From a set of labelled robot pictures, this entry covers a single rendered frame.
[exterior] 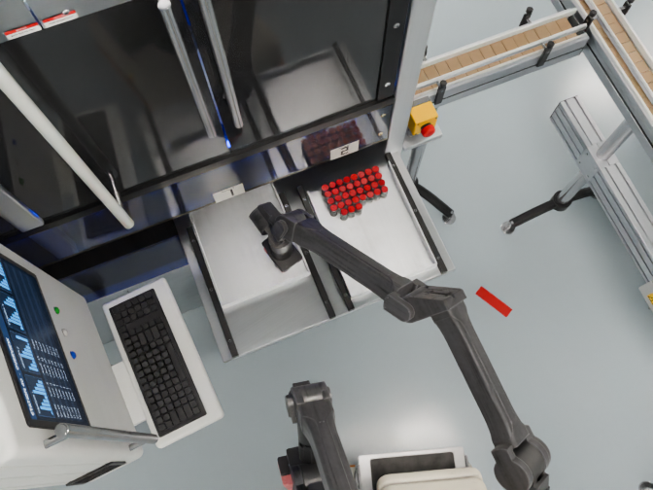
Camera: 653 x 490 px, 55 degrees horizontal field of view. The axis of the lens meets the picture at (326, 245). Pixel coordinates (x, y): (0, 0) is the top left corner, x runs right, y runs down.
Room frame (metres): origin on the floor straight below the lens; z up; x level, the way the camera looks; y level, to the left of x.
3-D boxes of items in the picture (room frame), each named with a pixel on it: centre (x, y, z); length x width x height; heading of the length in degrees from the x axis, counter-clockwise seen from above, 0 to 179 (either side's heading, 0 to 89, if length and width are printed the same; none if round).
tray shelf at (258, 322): (0.60, 0.05, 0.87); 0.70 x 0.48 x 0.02; 111
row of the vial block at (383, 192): (0.70, -0.10, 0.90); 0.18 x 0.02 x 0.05; 110
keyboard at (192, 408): (0.26, 0.49, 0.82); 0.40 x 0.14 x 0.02; 26
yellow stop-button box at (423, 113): (0.92, -0.28, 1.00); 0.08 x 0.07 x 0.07; 21
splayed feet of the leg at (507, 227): (1.01, -1.00, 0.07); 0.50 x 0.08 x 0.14; 111
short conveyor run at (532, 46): (1.16, -0.49, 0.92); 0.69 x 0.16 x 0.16; 111
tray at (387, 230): (0.62, -0.13, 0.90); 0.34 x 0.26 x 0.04; 21
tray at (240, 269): (0.60, 0.23, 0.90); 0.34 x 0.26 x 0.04; 21
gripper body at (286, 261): (0.52, 0.12, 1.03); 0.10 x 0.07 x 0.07; 37
